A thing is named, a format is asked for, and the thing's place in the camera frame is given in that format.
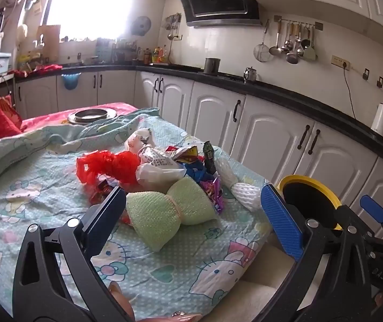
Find purple snack wrapper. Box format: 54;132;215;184
200;178;226;213

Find white foam fruit net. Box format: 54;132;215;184
213;159;239;188
230;183;268;213

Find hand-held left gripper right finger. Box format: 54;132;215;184
260;184;374;322

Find dish rack with jars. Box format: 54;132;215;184
96;38;138;64

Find blue and white box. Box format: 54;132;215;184
0;52;12;74

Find group of condiment bottles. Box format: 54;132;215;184
143;45;174;64

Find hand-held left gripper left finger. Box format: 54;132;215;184
12;185;135;322

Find blue hanging plastic bag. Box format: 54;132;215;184
60;73;81;90

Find metal utensil rail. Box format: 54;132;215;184
274;15;324;31

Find red plastic mesh bag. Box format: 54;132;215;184
75;150;142;188

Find beige wall socket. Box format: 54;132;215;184
332;55;351;70

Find small red snack wrapper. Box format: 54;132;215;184
89;179;113;205

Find yellow-rimmed black trash bin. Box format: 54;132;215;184
276;175;343;231

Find black kitchen countertop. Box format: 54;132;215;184
12;62;383;162

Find person's left hand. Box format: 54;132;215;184
109;281;202;322

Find metal cup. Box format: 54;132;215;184
204;58;221;74

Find white printed package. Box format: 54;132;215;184
135;146;187;185

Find black range hood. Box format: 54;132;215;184
173;0;262;27

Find small hanging kitchen tools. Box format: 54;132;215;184
165;13;183;41

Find pink printed blanket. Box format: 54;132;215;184
20;102;138;133

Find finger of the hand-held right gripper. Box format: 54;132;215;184
359;195;383;242

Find blue snack wrapper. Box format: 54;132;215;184
181;161;212;183

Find row of hanging metal utensils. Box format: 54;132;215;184
269;20;318;65

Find small metal teapot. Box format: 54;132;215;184
243;66;257;84

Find metal wire strainer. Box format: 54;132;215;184
254;20;274;64

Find dark power cable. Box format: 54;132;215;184
342;67;358;121

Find light blue cat-print blanket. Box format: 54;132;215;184
0;107;279;322

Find white lower kitchen cabinets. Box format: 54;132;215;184
13;69;383;229

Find dark green snack wrapper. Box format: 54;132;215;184
202;141;216;175

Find white plastic bag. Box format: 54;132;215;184
124;128;155;153

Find round metal basin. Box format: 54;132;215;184
68;108;115;124

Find kitchen window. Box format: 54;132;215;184
44;0;138;41

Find red cloth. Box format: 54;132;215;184
13;64;63;79

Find round metal lid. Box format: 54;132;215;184
131;16;152;36

